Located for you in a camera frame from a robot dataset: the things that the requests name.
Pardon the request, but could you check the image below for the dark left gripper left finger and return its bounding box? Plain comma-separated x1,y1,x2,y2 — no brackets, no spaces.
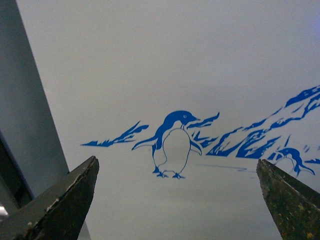
0,156,99,240

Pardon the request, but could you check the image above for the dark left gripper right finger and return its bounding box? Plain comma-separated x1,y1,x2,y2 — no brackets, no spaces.
256,159,320,240

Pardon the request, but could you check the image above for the white fridge door penguin print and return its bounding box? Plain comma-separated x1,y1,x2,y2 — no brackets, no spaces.
17,0,320,240

